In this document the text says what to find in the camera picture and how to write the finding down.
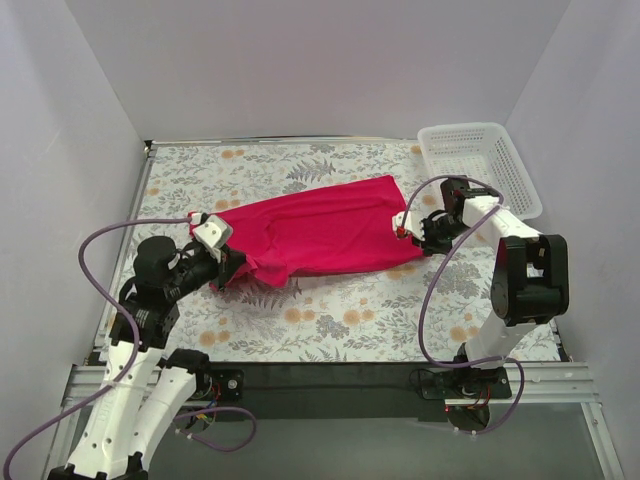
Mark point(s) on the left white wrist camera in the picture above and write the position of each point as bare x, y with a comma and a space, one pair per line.
211, 231

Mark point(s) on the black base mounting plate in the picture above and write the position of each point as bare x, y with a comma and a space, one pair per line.
306, 391

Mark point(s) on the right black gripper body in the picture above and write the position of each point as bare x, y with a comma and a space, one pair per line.
430, 236

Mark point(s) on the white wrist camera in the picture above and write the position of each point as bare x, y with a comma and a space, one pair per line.
211, 231
406, 223

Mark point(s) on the floral patterned table mat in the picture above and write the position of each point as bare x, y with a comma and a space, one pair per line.
423, 308

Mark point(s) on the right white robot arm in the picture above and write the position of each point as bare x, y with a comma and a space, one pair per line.
529, 285

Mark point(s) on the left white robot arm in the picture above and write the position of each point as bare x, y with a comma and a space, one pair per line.
126, 424

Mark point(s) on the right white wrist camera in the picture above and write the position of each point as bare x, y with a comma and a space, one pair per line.
406, 223

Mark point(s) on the aluminium frame rail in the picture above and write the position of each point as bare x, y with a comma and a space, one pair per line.
535, 383

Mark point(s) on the magenta t shirt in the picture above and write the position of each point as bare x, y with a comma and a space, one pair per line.
340, 229

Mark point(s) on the white plastic basket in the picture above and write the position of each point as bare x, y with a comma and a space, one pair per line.
483, 151

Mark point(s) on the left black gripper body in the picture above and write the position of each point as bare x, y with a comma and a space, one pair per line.
228, 262

